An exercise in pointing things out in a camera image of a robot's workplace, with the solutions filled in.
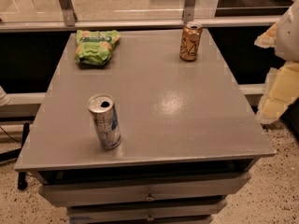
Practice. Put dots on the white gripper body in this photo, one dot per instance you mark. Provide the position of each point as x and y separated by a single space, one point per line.
288 36

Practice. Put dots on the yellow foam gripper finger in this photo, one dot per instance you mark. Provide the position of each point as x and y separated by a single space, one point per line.
281 90
268 38

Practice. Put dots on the silver blue redbull can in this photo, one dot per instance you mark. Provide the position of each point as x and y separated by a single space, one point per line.
105 119

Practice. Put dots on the gold brown soda can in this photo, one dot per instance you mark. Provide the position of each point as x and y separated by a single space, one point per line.
190 40

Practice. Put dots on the grey drawer cabinet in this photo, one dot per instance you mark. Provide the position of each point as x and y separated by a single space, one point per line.
176 119

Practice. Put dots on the lower grey drawer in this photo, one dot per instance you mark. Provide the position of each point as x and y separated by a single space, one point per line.
145 211

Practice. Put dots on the grey drawer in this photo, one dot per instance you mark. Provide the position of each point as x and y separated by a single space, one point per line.
145 211
144 190

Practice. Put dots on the green chip bag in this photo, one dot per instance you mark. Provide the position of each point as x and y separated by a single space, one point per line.
95 47

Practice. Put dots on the upper grey drawer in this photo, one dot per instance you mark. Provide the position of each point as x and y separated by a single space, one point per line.
144 190

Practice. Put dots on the white object at left edge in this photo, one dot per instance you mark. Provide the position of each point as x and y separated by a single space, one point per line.
4 99

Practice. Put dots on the right metal railing post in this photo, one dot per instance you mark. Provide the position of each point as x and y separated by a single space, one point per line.
188 10

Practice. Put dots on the metal railing post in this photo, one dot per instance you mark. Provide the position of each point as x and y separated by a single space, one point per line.
188 10
68 11

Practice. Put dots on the left metal railing post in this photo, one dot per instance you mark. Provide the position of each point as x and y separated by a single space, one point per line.
68 11

